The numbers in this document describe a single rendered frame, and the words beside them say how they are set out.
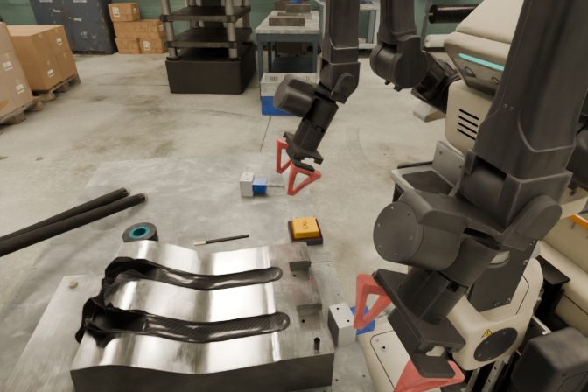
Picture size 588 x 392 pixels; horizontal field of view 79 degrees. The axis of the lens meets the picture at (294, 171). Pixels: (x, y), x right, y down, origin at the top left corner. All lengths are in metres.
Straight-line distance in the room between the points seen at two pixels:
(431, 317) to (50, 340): 0.62
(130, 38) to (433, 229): 7.23
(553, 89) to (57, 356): 0.75
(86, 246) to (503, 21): 0.99
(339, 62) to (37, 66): 4.64
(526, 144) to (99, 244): 0.94
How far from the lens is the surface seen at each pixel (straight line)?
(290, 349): 0.62
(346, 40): 0.70
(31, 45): 5.10
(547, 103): 0.35
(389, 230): 0.36
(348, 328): 0.71
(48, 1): 7.88
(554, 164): 0.38
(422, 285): 0.42
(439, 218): 0.35
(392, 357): 1.38
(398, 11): 0.74
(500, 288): 0.72
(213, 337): 0.66
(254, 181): 1.09
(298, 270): 0.77
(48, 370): 0.75
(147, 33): 7.30
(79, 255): 1.03
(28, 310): 0.95
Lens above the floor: 1.41
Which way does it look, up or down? 30 degrees down
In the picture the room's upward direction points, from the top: straight up
